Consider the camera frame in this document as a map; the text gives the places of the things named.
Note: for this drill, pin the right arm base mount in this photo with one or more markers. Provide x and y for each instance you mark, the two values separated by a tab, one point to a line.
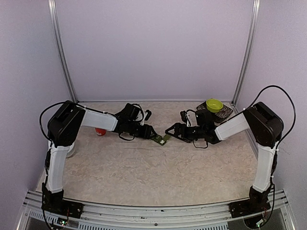
246	207

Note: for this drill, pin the right aluminium frame post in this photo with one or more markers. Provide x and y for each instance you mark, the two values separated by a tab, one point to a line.
248	50

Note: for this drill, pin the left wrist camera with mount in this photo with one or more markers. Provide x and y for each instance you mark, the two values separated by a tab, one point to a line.
145	116

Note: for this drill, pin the white bowl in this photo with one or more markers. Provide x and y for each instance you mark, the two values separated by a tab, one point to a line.
71	151

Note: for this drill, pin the aluminium frame post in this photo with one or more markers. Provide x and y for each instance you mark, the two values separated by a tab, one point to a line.
60	47
248	50

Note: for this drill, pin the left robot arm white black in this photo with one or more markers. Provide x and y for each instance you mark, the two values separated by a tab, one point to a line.
62	131

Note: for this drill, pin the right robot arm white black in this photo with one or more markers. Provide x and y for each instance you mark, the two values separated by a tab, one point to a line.
263	123

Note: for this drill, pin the front aluminium rail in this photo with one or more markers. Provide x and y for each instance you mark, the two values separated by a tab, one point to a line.
100	216

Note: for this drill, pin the orange pill bottle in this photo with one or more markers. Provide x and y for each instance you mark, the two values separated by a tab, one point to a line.
100	132

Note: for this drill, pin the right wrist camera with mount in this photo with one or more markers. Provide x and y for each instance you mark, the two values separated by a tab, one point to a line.
185	118

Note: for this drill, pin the green weekly pill organizer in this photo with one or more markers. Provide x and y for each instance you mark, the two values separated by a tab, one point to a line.
160	138

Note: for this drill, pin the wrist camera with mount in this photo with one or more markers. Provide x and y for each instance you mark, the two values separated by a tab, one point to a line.
185	118
145	116

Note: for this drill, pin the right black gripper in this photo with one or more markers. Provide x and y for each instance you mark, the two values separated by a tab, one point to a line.
183	132

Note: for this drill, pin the lime green bowl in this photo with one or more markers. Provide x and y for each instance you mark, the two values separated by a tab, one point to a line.
214	105

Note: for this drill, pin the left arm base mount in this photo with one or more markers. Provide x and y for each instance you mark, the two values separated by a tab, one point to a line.
64	208

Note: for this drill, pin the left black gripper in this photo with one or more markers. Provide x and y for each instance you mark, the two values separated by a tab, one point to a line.
146	133

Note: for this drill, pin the left aluminium frame post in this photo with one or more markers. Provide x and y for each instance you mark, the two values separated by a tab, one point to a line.
60	47

